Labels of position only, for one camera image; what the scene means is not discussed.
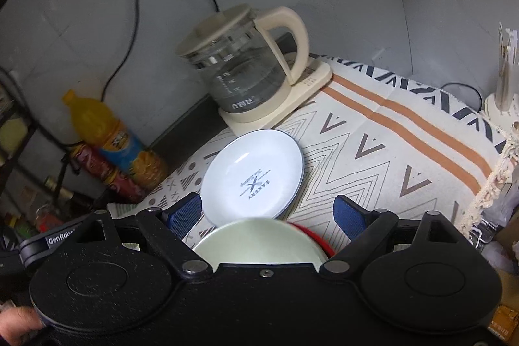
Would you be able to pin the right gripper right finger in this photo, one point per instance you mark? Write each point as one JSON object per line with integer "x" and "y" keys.
{"x": 367, "y": 232}

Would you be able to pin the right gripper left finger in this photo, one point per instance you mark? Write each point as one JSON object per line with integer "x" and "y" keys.
{"x": 164, "y": 230}

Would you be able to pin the red rimmed dark bowl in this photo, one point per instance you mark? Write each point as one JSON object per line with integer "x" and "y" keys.
{"x": 328, "y": 250}

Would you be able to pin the light green bowl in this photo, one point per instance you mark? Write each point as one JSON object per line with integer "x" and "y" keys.
{"x": 259, "y": 241}

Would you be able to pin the white bakery plate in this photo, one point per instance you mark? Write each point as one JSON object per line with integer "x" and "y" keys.
{"x": 256, "y": 175}

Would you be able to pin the person's hand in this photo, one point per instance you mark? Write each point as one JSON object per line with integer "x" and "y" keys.
{"x": 18, "y": 323}

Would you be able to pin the orange juice bottle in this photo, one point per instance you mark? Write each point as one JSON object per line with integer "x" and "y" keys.
{"x": 99, "y": 127}

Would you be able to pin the patterned table mat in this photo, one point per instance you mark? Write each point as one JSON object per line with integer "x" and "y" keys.
{"x": 388, "y": 142}

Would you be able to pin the cream kettle base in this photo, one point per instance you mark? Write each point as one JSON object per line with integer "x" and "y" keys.
{"x": 285, "y": 101}

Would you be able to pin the glass electric kettle cream handle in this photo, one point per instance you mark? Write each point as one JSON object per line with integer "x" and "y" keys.
{"x": 239, "y": 62}

